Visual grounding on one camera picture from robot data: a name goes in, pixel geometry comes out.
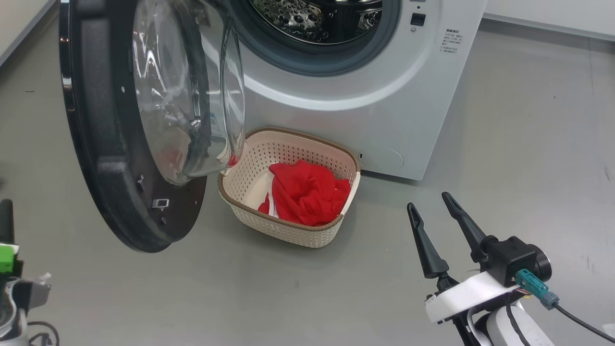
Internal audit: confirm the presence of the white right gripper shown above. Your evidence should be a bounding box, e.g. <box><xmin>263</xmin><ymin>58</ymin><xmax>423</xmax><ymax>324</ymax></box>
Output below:
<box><xmin>407</xmin><ymin>192</ymin><xmax>522</xmax><ymax>346</ymax></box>

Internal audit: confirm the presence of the black round glass washer door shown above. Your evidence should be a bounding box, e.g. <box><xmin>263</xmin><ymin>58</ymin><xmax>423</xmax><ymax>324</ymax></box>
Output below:
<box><xmin>59</xmin><ymin>0</ymin><xmax>246</xmax><ymax>253</ymax></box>

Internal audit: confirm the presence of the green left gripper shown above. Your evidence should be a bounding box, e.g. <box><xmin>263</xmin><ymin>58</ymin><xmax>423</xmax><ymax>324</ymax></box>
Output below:
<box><xmin>0</xmin><ymin>199</ymin><xmax>20</xmax><ymax>274</ymax></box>

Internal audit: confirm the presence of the cream perforated laundry basket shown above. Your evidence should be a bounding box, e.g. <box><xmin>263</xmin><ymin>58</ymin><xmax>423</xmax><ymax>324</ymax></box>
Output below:
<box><xmin>218</xmin><ymin>127</ymin><xmax>361</xmax><ymax>248</ymax></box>

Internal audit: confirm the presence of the red white garment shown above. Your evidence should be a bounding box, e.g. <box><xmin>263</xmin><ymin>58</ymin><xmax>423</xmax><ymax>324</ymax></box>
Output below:
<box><xmin>258</xmin><ymin>160</ymin><xmax>351</xmax><ymax>226</ymax></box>

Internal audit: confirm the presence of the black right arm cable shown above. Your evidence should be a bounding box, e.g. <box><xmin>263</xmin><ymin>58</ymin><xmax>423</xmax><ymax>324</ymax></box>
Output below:
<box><xmin>504</xmin><ymin>305</ymin><xmax>529</xmax><ymax>346</ymax></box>

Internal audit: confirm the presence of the white washing machine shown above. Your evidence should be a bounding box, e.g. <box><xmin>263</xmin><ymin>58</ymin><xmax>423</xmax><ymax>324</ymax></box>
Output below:
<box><xmin>202</xmin><ymin>0</ymin><xmax>488</xmax><ymax>181</ymax></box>

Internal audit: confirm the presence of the right camera cable teal plug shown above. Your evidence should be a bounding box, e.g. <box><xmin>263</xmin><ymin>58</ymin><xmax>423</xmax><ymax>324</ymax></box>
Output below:
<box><xmin>516</xmin><ymin>269</ymin><xmax>615</xmax><ymax>344</ymax></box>

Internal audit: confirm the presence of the small printed text label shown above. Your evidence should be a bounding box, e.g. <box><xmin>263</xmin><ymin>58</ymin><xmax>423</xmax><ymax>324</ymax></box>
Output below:
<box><xmin>442</xmin><ymin>28</ymin><xmax>464</xmax><ymax>54</ymax></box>

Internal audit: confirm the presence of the white wheeled partition panel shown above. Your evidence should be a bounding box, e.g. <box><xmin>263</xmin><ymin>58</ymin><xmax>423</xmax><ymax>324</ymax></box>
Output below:
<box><xmin>483</xmin><ymin>0</ymin><xmax>615</xmax><ymax>41</ymax></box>

